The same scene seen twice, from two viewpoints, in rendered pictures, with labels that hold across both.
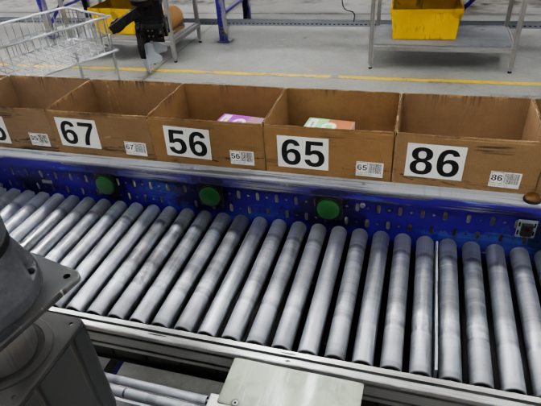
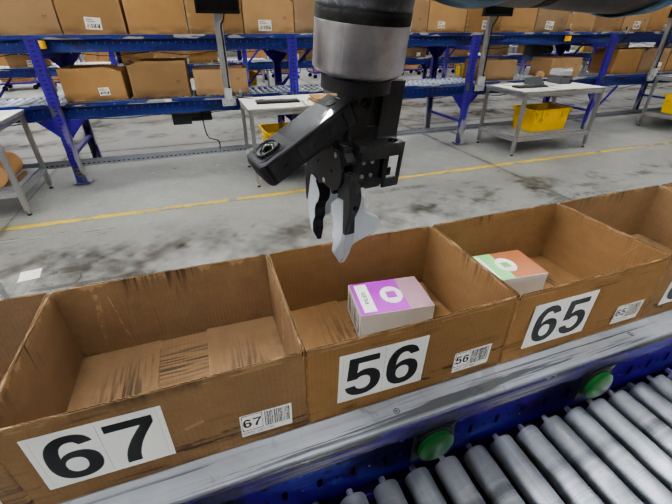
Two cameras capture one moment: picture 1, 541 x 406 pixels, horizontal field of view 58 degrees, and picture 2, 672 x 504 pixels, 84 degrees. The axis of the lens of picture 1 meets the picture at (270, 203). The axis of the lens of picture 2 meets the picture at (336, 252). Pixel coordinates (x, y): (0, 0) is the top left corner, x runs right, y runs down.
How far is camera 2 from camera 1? 1.30 m
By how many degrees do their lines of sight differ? 32
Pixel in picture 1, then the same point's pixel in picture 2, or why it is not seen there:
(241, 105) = (365, 264)
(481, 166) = not seen: outside the picture
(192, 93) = (283, 267)
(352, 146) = (622, 289)
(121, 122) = (238, 383)
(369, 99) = (526, 218)
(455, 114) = (598, 215)
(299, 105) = not seen: hidden behind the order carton
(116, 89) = (118, 296)
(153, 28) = (385, 155)
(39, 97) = not seen: outside the picture
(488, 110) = (625, 205)
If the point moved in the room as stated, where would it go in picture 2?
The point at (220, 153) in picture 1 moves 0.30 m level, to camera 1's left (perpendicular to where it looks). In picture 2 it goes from (437, 364) to (295, 468)
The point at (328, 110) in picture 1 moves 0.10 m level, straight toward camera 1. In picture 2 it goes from (478, 242) to (511, 261)
